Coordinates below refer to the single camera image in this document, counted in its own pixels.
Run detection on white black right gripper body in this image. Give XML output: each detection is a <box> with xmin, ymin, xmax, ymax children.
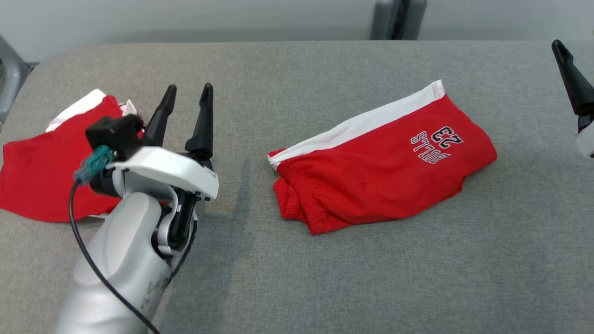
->
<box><xmin>575</xmin><ymin>114</ymin><xmax>594</xmax><ymax>158</ymax></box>

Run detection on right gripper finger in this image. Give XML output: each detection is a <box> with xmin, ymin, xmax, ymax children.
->
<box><xmin>551</xmin><ymin>40</ymin><xmax>594</xmax><ymax>116</ymax></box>

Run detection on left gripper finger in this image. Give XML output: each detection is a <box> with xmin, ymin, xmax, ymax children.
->
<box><xmin>185</xmin><ymin>83</ymin><xmax>214</xmax><ymax>161</ymax></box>
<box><xmin>142</xmin><ymin>84</ymin><xmax>177</xmax><ymax>147</ymax></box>

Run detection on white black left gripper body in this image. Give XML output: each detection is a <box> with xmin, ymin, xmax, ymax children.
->
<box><xmin>90</xmin><ymin>146</ymin><xmax>220</xmax><ymax>201</ymax></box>

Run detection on red white Bulls jersey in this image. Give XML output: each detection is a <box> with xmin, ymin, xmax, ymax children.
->
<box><xmin>0</xmin><ymin>89</ymin><xmax>170</xmax><ymax>223</ymax></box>

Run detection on red white Bulls shorts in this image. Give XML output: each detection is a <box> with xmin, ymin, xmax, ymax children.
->
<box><xmin>268</xmin><ymin>80</ymin><xmax>497</xmax><ymax>235</ymax></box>

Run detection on black cable teal plug left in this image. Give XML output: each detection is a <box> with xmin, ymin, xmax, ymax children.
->
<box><xmin>69</xmin><ymin>145</ymin><xmax>161</xmax><ymax>334</ymax></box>

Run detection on grey metal frame leg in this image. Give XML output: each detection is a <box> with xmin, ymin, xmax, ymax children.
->
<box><xmin>0</xmin><ymin>35</ymin><xmax>32</xmax><ymax>123</ymax></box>

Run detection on grey double post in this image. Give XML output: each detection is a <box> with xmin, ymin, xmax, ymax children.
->
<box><xmin>370</xmin><ymin>0</ymin><xmax>426</xmax><ymax>40</ymax></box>

